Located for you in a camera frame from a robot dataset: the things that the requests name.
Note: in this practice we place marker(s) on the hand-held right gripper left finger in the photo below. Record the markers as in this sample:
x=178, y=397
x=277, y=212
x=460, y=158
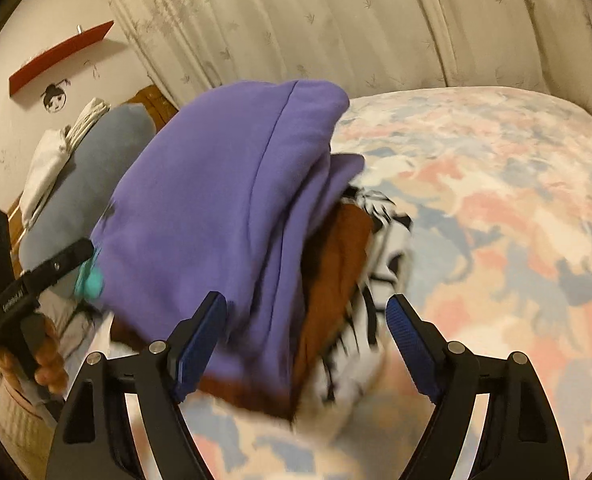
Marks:
x=200, y=345

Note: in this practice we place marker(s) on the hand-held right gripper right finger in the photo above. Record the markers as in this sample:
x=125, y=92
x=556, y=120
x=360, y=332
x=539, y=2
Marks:
x=416, y=350

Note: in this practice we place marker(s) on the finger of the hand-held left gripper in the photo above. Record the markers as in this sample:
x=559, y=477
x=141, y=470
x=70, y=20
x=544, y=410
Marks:
x=60, y=262

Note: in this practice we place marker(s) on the purple zip hoodie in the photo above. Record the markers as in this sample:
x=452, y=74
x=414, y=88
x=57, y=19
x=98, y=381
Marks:
x=200, y=200

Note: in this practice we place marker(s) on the person's left forearm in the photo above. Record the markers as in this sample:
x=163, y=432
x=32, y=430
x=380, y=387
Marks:
x=15, y=410

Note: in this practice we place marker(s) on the person's left hand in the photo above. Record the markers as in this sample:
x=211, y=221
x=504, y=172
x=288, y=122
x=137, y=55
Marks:
x=50, y=360

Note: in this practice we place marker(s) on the folded white cloth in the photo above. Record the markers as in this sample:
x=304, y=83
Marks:
x=45, y=170

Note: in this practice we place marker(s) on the black and white patterned garment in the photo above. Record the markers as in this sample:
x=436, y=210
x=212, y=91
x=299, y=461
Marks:
x=386, y=250

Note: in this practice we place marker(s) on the folded brown garment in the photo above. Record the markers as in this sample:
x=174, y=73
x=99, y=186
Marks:
x=336, y=270

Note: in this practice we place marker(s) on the blue pillow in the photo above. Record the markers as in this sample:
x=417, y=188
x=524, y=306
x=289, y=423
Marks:
x=110, y=145

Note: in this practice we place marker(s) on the pastel floral bed blanket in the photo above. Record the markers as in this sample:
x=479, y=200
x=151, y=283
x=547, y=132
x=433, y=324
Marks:
x=501, y=210

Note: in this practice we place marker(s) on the wooden headboard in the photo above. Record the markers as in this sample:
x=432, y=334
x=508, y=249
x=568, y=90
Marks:
x=158, y=105

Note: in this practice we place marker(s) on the cream leaf-print curtain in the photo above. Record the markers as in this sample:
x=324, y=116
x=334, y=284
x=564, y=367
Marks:
x=326, y=20

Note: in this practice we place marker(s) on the cartoon face wall sticker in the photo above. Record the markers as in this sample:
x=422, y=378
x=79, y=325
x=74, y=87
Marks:
x=54, y=97

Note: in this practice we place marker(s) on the red wall shelf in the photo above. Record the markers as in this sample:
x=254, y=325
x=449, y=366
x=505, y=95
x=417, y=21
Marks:
x=60, y=57

